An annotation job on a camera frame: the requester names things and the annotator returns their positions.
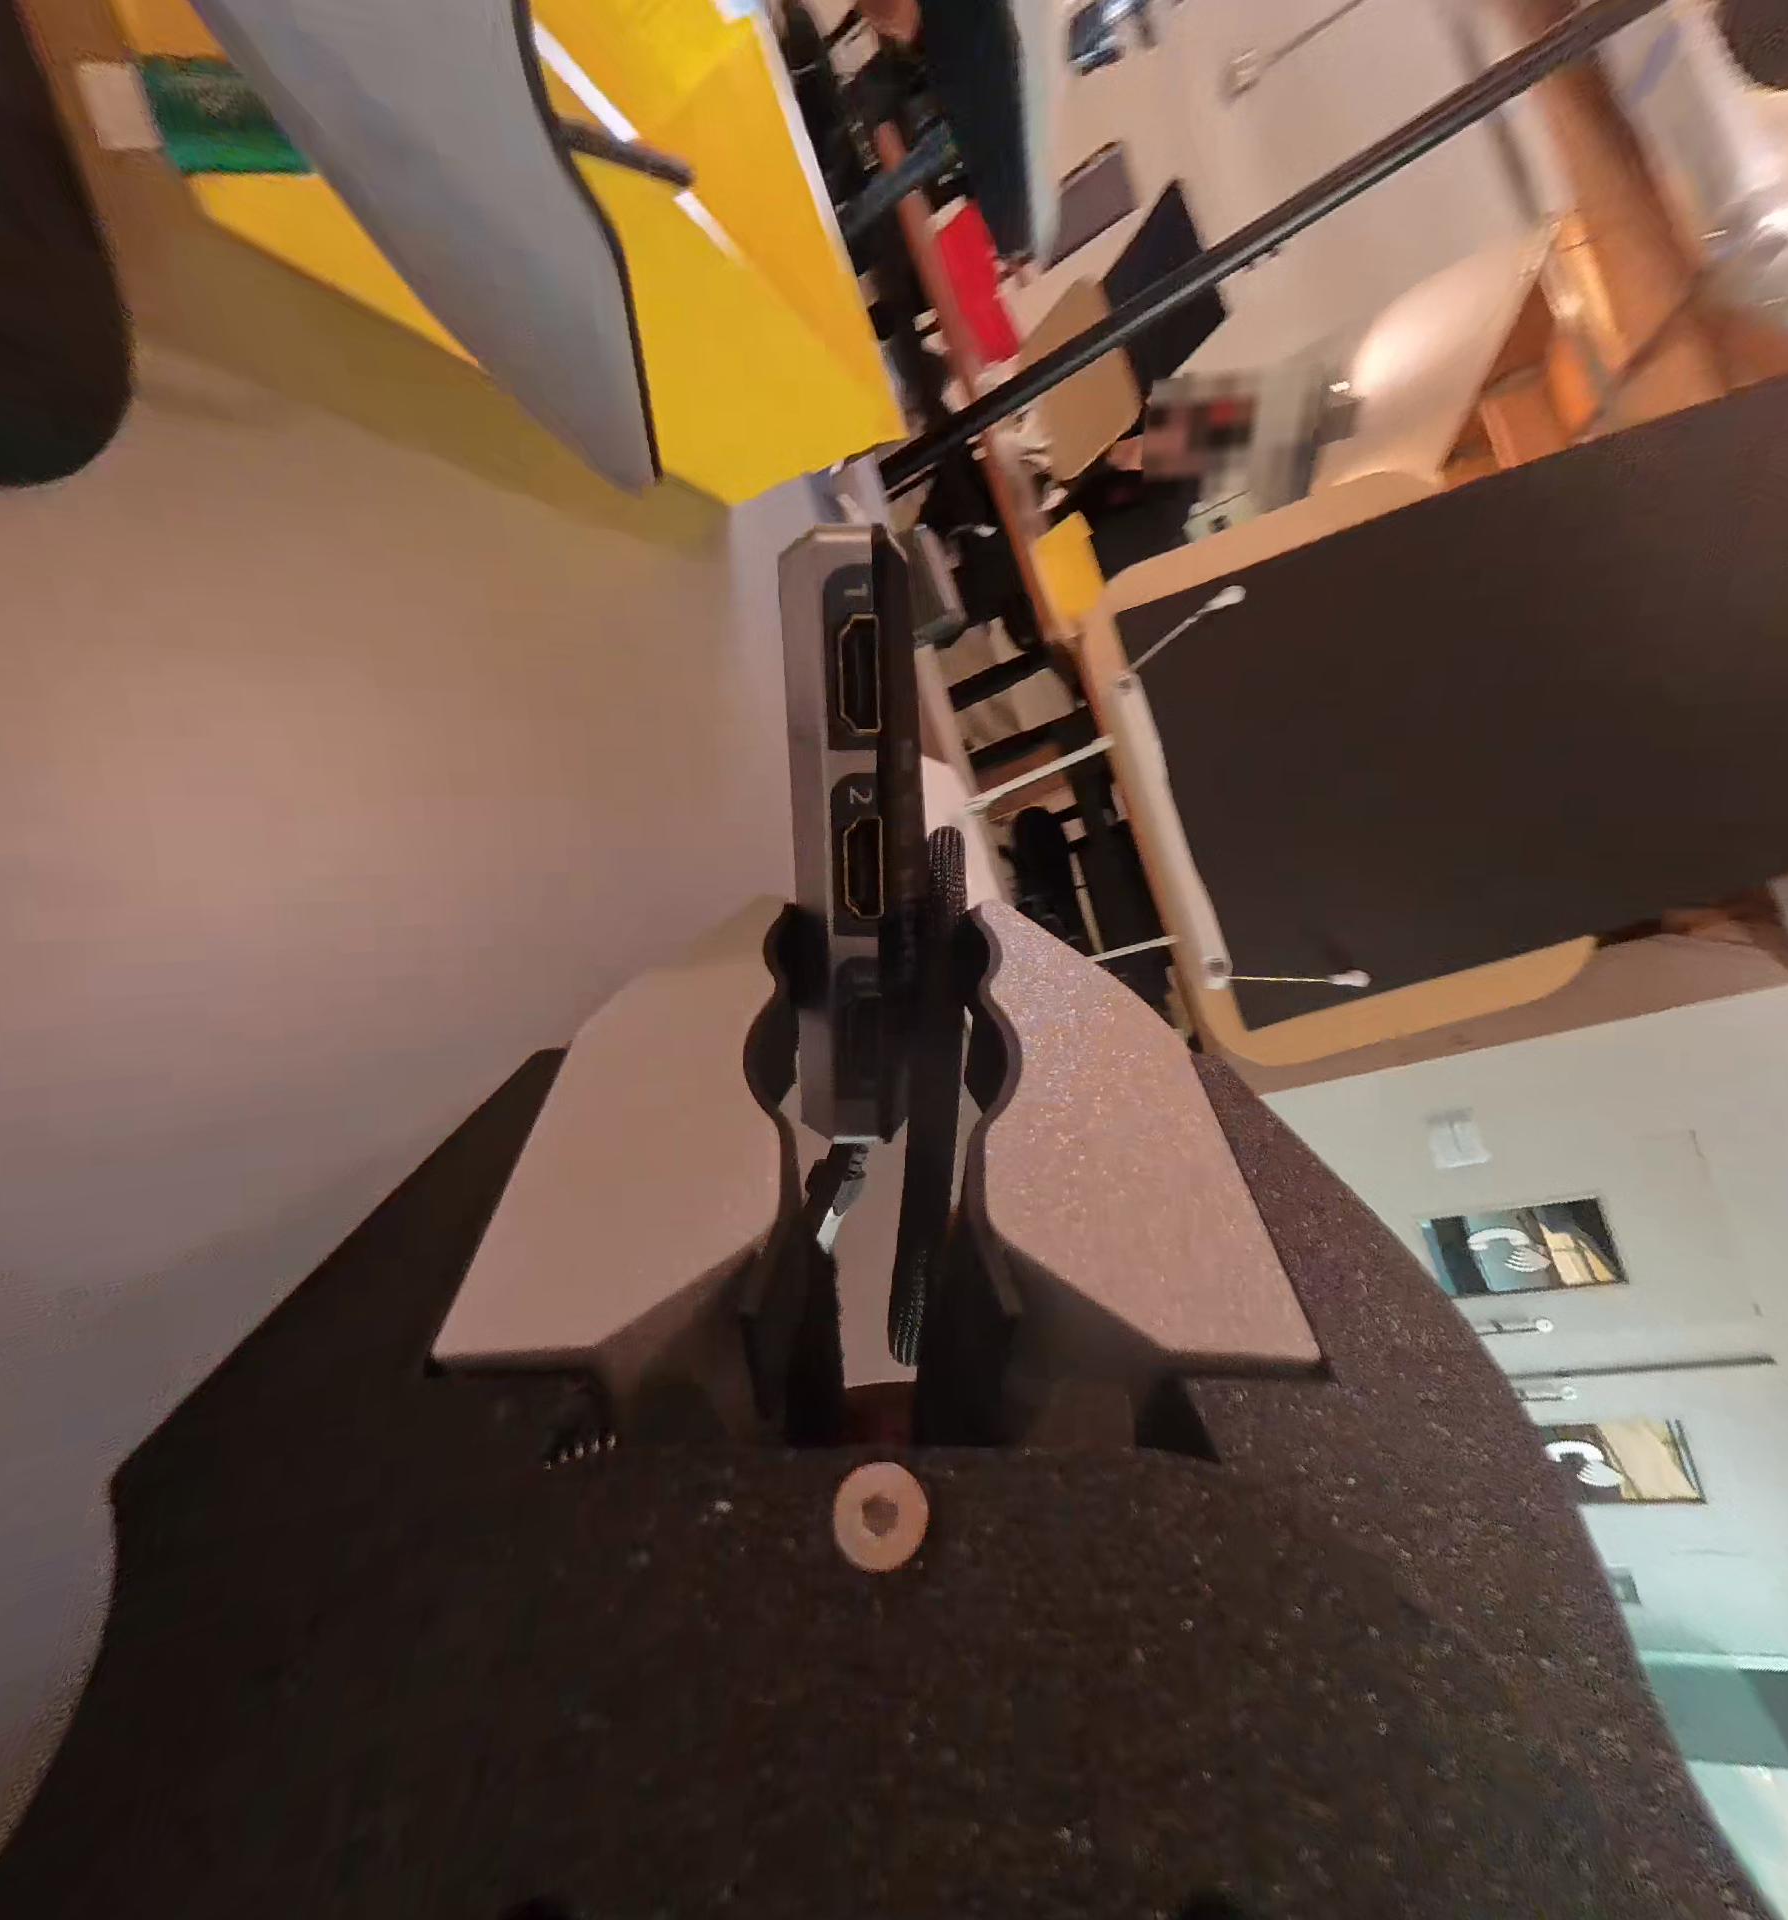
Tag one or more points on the red plastic bin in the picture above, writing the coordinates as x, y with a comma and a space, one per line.
968, 277

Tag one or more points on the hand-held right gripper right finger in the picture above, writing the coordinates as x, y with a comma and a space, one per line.
1132, 1198

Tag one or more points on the black board on white stand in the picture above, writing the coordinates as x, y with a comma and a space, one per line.
1509, 705

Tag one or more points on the black pole with round top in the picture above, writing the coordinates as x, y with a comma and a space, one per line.
1132, 325

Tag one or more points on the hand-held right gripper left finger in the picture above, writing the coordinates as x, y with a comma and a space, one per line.
639, 1186

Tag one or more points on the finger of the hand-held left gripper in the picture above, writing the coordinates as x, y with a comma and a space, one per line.
444, 195

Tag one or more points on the small yellow bin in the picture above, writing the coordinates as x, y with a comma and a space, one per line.
1067, 571

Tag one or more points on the white wall sign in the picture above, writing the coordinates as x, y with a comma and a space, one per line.
1453, 1141

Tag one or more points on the yellow plastic bin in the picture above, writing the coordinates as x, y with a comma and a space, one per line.
774, 343

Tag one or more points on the green plastic bin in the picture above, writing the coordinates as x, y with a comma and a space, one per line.
218, 119

